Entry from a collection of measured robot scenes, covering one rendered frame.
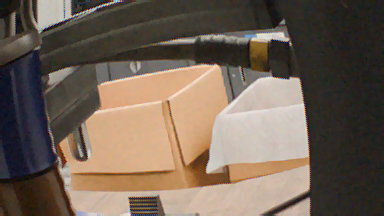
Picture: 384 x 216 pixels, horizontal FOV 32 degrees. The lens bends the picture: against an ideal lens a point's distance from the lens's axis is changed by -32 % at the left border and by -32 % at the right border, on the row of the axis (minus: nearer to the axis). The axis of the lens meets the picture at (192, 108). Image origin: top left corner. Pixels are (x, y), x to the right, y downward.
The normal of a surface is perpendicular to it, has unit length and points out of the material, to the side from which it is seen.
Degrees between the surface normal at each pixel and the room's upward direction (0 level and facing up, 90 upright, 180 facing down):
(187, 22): 90
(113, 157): 86
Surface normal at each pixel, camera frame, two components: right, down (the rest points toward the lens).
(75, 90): 0.95, -0.14
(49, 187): 0.68, -0.26
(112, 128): -0.30, 0.20
